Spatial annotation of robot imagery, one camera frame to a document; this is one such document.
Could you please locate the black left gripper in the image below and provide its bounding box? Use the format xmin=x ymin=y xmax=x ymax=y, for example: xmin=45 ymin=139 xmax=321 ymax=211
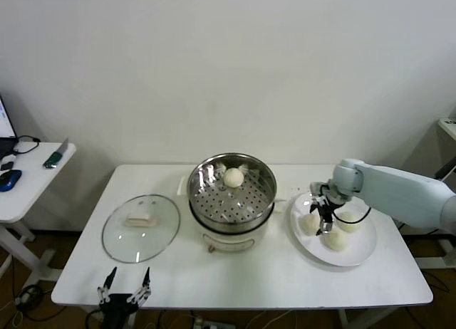
xmin=97 ymin=266 xmax=152 ymax=329

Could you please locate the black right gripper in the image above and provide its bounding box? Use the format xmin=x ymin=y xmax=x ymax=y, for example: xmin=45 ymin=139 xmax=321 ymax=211
xmin=308 ymin=195 xmax=336 ymax=236

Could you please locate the white steamed baozi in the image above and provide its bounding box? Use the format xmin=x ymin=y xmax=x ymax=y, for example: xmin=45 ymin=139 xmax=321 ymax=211
xmin=301 ymin=214 xmax=321 ymax=236
xmin=322 ymin=231 xmax=348 ymax=254
xmin=336 ymin=211 xmax=361 ymax=234
xmin=223 ymin=167 xmax=245 ymax=189

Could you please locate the glass lid with cream handle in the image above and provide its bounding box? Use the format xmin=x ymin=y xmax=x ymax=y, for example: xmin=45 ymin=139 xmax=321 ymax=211
xmin=101 ymin=194 xmax=182 ymax=264

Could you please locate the stainless steel steamer basket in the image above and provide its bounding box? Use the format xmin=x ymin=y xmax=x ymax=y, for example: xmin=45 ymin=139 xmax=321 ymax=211
xmin=177 ymin=152 xmax=288 ymax=234

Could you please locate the white round plate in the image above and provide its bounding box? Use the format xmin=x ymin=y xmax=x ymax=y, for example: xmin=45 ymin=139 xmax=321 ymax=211
xmin=289 ymin=192 xmax=378 ymax=268

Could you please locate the white electric cooker base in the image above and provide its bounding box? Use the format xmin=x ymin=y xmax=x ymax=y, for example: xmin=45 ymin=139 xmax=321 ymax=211
xmin=177 ymin=186 xmax=288 ymax=254

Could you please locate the white floor power strip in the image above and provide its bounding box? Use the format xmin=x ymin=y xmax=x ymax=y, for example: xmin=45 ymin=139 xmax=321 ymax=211
xmin=194 ymin=317 xmax=234 ymax=329

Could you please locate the black floor power adapter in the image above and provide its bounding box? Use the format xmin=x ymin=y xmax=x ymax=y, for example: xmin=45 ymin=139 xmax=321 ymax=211
xmin=14 ymin=284 xmax=43 ymax=312

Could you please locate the white side table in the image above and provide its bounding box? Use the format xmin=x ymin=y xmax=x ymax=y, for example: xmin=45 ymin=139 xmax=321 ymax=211
xmin=0 ymin=142 xmax=78 ymax=283

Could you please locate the blue computer mouse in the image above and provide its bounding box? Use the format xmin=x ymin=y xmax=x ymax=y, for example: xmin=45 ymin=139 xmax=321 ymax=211
xmin=0 ymin=169 xmax=23 ymax=193

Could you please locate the small black dongle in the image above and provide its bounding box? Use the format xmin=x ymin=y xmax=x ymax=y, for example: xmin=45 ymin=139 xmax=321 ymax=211
xmin=0 ymin=153 xmax=18 ymax=172

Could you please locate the black laptop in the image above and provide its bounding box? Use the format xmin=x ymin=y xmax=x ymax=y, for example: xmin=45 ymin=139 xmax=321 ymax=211
xmin=0 ymin=93 xmax=19 ymax=160

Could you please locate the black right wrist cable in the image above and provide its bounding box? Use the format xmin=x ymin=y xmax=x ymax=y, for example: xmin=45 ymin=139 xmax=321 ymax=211
xmin=333 ymin=207 xmax=372 ymax=226

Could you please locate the green handled knife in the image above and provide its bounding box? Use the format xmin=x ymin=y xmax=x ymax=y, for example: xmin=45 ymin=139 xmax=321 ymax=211
xmin=42 ymin=137 xmax=70 ymax=169

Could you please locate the thin black looped cable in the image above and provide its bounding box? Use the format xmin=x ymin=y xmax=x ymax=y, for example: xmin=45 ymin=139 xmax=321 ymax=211
xmin=12 ymin=135 xmax=41 ymax=155

